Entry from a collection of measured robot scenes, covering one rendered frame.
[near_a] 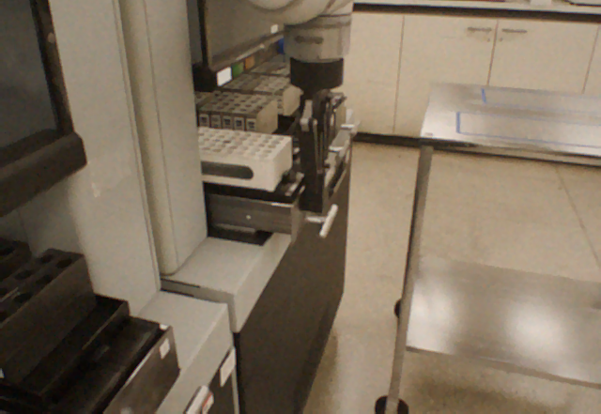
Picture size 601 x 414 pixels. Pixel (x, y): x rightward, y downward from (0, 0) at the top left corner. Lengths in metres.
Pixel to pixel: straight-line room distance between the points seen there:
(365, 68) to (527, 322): 2.02
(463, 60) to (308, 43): 2.38
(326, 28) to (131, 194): 0.31
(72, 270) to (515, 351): 1.06
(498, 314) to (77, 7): 1.21
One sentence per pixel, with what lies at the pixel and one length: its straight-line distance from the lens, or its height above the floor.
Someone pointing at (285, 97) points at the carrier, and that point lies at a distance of 0.99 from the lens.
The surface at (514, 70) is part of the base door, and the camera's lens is 3.02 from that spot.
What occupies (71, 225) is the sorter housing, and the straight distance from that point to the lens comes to 0.51.
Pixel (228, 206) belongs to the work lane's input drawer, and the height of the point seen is 0.79.
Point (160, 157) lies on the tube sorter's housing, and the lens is 0.60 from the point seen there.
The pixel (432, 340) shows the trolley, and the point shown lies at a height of 0.28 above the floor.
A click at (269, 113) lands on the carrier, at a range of 0.90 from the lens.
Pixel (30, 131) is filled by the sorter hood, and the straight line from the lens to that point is 0.42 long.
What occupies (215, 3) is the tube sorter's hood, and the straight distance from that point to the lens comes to 0.68.
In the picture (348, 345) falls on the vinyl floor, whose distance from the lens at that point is 1.63.
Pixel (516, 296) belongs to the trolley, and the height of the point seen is 0.28.
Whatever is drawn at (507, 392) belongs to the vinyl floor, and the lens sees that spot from 1.60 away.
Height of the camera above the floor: 1.13
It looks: 26 degrees down
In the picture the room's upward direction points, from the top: straight up
